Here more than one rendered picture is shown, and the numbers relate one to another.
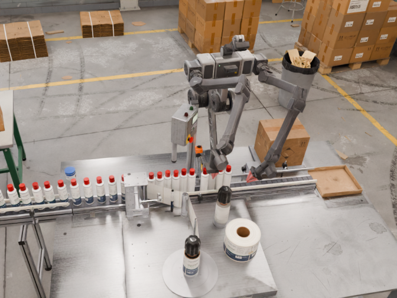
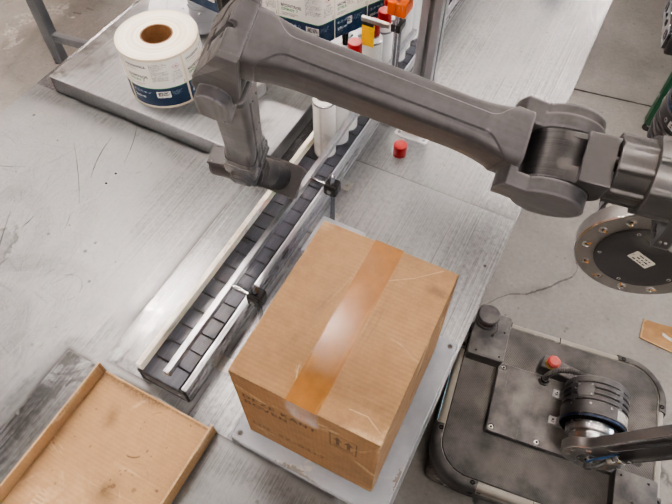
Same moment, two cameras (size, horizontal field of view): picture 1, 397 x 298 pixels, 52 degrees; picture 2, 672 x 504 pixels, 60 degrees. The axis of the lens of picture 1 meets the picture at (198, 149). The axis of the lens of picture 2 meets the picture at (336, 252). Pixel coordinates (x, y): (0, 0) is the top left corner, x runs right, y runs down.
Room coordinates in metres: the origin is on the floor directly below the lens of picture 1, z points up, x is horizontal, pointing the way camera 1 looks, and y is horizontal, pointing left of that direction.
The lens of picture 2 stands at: (2.60, -0.92, 1.90)
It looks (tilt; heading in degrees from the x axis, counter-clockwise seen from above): 56 degrees down; 132
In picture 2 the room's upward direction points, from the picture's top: straight up
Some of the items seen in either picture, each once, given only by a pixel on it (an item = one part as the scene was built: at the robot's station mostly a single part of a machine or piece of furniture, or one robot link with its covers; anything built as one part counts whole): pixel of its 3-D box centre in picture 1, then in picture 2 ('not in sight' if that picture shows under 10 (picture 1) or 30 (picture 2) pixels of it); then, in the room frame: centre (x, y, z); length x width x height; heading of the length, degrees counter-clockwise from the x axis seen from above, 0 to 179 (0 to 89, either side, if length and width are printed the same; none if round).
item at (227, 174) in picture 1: (227, 177); (324, 119); (1.93, -0.21, 0.98); 0.05 x 0.05 x 0.20
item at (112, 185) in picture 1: (112, 188); not in sight; (1.74, 0.51, 0.98); 0.05 x 0.05 x 0.20
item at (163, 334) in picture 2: (243, 188); (288, 170); (1.92, -0.32, 0.91); 1.07 x 0.01 x 0.02; 104
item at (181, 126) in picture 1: (184, 125); not in sight; (1.94, 0.09, 1.38); 0.17 x 0.10 x 0.19; 159
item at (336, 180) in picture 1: (334, 180); (103, 470); (2.13, -1.00, 0.85); 0.30 x 0.26 x 0.04; 104
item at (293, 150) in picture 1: (280, 142); (347, 356); (2.34, -0.60, 0.99); 0.30 x 0.24 x 0.27; 105
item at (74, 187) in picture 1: (75, 191); not in sight; (1.69, 0.73, 0.98); 0.05 x 0.05 x 0.20
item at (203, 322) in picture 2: (240, 175); (316, 166); (1.99, -0.30, 0.96); 1.07 x 0.01 x 0.01; 104
